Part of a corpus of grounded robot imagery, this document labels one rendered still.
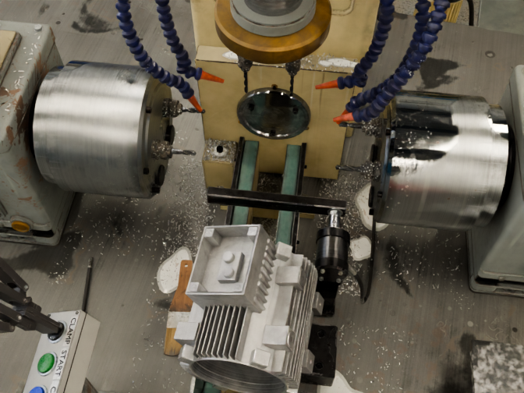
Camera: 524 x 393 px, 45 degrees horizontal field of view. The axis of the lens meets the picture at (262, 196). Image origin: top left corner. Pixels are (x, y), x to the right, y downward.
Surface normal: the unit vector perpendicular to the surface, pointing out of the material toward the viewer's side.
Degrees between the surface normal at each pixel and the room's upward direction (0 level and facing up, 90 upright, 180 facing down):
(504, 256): 90
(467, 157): 32
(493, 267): 90
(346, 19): 90
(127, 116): 24
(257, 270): 67
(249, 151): 0
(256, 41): 0
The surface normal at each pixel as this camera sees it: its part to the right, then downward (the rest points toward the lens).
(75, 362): 0.89, -0.15
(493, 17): 0.00, -0.54
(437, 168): -0.08, 0.18
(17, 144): 0.99, 0.10
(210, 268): -0.38, -0.56
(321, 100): -0.12, 0.84
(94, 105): -0.04, -0.21
